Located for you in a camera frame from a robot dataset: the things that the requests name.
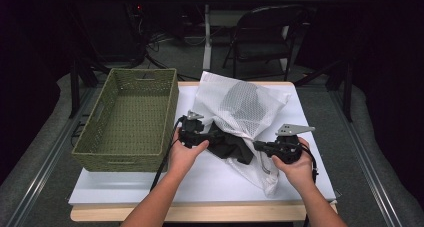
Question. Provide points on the white mesh laundry bag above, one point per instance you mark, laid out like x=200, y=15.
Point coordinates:
x=240, y=100

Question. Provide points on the person's right hand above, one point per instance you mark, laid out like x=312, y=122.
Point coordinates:
x=298, y=173

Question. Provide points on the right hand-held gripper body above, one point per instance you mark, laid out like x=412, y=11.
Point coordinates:
x=286, y=150

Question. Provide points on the white board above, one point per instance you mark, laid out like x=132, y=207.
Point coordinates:
x=206, y=180

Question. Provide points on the black metal stand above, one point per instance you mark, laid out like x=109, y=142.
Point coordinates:
x=75, y=87
x=347, y=87

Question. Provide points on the metal floor rail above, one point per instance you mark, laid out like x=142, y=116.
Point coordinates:
x=363, y=160
x=50, y=160

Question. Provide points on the green woven basket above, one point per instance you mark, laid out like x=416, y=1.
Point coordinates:
x=133, y=120

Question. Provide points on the dark cloth garment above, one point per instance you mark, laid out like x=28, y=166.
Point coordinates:
x=233, y=148

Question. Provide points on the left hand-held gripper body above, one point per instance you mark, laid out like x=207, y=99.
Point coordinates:
x=191, y=132

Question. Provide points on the person's left hand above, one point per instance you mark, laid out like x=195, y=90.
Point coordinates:
x=183, y=158

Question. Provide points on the black folding chair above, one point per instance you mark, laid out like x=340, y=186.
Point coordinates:
x=263, y=50

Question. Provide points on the white desk leg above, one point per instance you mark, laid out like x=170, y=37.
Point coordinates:
x=207, y=37

